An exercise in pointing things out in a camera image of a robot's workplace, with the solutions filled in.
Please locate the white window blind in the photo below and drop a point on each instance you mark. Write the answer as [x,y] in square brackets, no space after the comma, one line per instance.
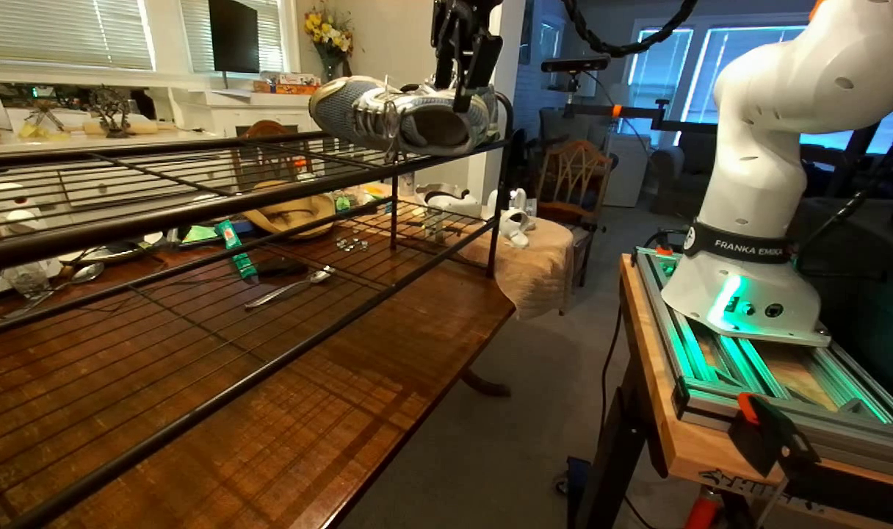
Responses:
[65,29]

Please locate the clear glass pebbles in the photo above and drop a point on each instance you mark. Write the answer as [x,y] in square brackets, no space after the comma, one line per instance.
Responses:
[347,242]

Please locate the orange black clamp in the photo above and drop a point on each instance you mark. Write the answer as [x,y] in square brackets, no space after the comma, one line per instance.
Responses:
[772,436]

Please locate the silver metal spoon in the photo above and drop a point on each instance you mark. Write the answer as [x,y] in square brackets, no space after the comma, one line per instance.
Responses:
[321,273]

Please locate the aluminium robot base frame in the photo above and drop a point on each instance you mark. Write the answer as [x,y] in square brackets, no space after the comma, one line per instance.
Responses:
[731,376]

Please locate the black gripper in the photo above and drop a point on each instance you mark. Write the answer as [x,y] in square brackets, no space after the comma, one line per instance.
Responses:
[466,17]

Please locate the white sideboard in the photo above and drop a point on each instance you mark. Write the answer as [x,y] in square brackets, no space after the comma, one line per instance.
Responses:
[289,101]

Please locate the yellow flowers in vase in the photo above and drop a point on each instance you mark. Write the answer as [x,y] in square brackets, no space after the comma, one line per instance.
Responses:
[328,34]

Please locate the wooden dining chair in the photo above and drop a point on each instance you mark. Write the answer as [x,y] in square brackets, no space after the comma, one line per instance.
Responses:
[574,176]
[265,133]

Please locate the black camera on boom stand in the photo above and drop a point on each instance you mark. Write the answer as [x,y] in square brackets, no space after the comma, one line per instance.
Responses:
[574,61]

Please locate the small potted plant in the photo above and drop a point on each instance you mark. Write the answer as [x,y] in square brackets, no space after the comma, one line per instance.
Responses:
[111,113]

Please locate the blue grey sneaker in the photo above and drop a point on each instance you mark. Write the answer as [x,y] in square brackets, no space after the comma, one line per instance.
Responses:
[353,107]
[490,116]

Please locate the black flat screen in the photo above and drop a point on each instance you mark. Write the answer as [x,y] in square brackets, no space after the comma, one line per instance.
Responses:
[234,34]

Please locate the wooden workbench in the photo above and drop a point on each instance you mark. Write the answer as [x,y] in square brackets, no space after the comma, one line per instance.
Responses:
[662,391]

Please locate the black metal shoe rack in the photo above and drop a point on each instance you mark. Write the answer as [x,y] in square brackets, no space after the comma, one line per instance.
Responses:
[394,194]

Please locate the green tube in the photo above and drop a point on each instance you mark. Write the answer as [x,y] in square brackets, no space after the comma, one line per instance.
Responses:
[237,254]

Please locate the beige cloth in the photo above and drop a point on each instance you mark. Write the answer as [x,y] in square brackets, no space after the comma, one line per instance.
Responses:
[535,266]

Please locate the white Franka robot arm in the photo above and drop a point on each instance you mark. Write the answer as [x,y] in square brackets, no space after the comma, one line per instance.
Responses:
[760,166]

